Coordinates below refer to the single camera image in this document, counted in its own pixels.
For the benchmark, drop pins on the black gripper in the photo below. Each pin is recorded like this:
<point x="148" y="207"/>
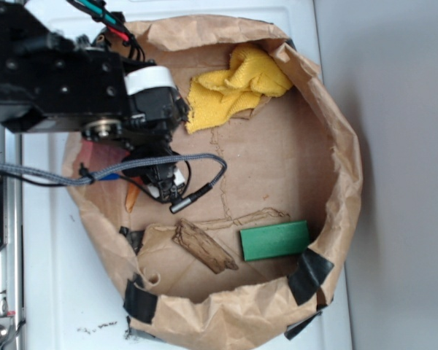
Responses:
<point x="155" y="110"/>

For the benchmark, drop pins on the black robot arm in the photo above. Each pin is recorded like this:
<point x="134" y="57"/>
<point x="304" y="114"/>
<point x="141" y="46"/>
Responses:
<point x="49" y="83"/>

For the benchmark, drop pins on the yellow cloth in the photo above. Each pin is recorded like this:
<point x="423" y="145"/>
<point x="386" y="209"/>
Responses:
<point x="216" y="96"/>

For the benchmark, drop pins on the brown wood piece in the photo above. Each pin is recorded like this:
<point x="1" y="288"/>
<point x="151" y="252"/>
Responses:
<point x="203" y="247"/>

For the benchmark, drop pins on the green rectangular block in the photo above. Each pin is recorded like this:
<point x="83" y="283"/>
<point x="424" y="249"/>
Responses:
<point x="271" y="241"/>

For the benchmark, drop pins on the brown paper bag tray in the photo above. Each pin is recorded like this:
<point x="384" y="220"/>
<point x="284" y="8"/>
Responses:
<point x="293" y="158"/>

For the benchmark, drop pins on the black tape piece left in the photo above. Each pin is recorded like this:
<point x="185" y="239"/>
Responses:
<point x="138" y="302"/>

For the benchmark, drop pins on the black tape piece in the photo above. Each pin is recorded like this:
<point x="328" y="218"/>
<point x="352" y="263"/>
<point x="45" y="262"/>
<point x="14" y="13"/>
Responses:
<point x="138" y="302"/>
<point x="310" y="274"/>

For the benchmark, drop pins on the black tape piece right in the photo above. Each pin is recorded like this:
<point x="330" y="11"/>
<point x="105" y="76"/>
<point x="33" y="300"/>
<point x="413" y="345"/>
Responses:
<point x="310" y="274"/>

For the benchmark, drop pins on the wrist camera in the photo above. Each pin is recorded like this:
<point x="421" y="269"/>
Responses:
<point x="163" y="182"/>

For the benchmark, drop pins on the aluminium rail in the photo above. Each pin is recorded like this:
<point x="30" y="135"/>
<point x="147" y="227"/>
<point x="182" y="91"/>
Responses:
<point x="12" y="314"/>

